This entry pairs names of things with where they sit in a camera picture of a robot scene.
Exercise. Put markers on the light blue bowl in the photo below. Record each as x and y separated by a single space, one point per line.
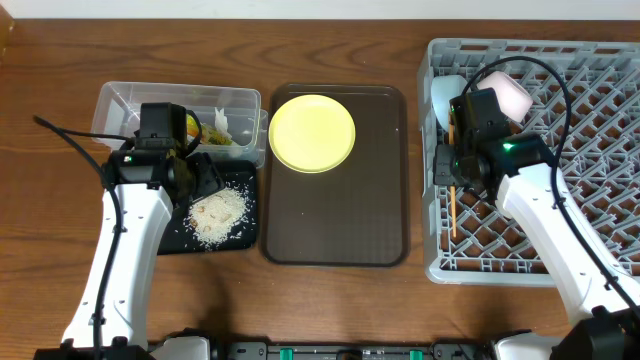
443 90

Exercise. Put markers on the pile of rice grains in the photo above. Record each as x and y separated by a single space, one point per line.
219 218

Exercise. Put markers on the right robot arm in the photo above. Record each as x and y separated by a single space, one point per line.
522 180

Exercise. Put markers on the green snack wrapper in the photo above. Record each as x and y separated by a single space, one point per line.
209 134

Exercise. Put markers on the white rice bowl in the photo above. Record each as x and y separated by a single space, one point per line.
514 101

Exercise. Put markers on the grey plastic dishwasher rack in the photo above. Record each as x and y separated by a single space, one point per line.
586 102

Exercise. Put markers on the clear plastic waste bin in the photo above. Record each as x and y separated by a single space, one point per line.
118 113

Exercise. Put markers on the yellow plate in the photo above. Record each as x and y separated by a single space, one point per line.
312 133

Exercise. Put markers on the white tissue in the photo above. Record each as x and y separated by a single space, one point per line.
221 123

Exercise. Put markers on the dark brown serving tray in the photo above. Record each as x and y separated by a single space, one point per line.
356 214

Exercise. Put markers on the black waste tray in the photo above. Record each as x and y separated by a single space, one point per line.
239 175

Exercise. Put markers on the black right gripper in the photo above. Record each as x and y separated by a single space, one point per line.
445 170

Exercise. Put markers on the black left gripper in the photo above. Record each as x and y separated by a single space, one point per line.
201 176

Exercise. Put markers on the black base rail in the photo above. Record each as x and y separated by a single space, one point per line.
350 351

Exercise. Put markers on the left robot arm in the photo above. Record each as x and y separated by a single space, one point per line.
110 322

